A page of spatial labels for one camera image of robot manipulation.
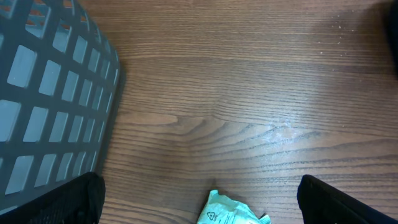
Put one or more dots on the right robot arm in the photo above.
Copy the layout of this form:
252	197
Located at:
391	30

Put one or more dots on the grey plastic basket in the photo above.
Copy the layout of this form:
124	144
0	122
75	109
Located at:
61	84

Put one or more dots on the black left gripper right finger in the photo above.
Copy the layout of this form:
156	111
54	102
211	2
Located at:
322	203

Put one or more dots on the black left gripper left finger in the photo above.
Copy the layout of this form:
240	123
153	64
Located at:
80	200

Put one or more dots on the green wet wipes pack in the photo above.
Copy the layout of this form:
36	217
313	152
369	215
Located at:
220	209

